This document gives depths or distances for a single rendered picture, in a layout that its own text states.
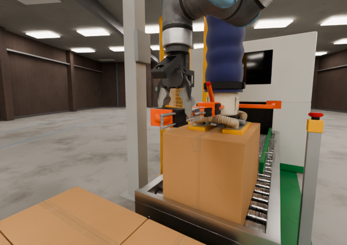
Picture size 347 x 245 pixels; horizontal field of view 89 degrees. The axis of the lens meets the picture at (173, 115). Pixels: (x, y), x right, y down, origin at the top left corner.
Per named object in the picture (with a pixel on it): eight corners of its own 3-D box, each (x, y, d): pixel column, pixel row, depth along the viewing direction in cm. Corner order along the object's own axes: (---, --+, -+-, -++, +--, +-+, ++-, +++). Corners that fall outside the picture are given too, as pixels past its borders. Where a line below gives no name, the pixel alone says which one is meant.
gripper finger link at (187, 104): (203, 113, 55) (193, 86, 56) (195, 115, 50) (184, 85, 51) (194, 116, 56) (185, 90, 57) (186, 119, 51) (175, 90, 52)
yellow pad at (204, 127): (208, 121, 128) (208, 114, 128) (221, 122, 123) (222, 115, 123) (187, 129, 99) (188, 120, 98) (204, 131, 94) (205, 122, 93)
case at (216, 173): (204, 166, 146) (205, 118, 141) (257, 178, 125) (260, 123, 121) (162, 205, 95) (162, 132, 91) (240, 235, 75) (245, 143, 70)
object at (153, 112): (165, 121, 59) (165, 107, 59) (185, 123, 56) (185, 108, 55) (150, 125, 52) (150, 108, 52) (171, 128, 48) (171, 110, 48)
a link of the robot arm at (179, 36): (183, 25, 47) (154, 31, 52) (183, 44, 47) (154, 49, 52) (196, 34, 55) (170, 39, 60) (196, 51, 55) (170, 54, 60)
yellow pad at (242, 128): (235, 124, 119) (235, 116, 118) (251, 125, 114) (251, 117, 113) (221, 133, 89) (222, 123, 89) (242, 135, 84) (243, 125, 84)
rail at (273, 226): (274, 143, 268) (275, 131, 265) (278, 143, 265) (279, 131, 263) (262, 280, 70) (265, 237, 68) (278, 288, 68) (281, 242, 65)
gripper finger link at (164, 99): (169, 115, 61) (178, 90, 59) (159, 116, 56) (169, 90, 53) (162, 111, 63) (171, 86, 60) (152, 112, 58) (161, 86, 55)
